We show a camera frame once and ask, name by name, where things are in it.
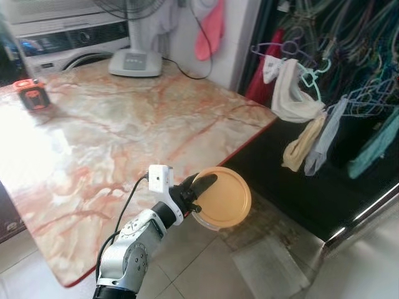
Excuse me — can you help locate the purple plastic hanger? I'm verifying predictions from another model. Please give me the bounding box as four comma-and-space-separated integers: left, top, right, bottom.
251, 28, 306, 63

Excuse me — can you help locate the white washing machine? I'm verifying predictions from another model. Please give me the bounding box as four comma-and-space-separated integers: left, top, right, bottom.
12, 19, 135, 77

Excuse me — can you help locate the orange black laser level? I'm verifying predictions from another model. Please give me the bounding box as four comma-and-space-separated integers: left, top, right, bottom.
14, 79, 52, 112

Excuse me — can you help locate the white dryer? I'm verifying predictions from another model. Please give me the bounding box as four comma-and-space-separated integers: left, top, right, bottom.
0, 0, 125, 29

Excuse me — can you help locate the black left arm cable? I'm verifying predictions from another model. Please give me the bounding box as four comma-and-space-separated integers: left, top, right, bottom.
95, 173, 150, 284

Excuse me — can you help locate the pale grey hanging garment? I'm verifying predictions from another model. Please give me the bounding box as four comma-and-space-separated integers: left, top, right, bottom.
153, 0, 213, 35

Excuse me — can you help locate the white hanging garment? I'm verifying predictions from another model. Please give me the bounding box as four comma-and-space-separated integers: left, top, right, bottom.
271, 58, 328, 123

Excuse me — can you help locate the teal hanging cloth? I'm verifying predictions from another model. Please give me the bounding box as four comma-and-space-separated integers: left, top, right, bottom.
348, 109, 399, 180

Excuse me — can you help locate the red fabric item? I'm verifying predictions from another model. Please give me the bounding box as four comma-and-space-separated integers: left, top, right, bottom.
244, 28, 284, 107

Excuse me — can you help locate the pale blue plastic hanger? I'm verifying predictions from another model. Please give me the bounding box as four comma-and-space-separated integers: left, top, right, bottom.
340, 69, 399, 119

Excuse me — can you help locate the cream hanging cloth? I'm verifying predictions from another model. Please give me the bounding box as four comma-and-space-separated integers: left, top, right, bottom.
282, 115, 326, 173

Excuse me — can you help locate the small white hanging cloth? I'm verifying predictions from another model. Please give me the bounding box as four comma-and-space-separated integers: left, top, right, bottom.
262, 56, 281, 85

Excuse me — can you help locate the lavender grey hanging cloth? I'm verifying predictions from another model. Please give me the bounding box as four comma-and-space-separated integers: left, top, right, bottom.
304, 97, 350, 176

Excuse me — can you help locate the black fan power cable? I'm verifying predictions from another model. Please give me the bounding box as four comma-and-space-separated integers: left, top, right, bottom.
161, 0, 216, 80

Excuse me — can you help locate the teal plastic hanger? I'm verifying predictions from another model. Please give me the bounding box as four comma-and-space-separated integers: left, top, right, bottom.
298, 59, 332, 103

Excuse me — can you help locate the black fan white base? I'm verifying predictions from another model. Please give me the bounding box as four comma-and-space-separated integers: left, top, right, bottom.
94, 0, 164, 78

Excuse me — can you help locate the pink hanging cloth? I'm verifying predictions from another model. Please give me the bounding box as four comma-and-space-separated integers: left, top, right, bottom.
195, 0, 226, 62

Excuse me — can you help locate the round orange lidded container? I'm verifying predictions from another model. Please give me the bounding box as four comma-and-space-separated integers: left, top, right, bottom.
190, 166, 252, 231

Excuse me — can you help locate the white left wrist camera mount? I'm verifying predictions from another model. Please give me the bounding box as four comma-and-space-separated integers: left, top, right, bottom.
148, 164, 188, 222

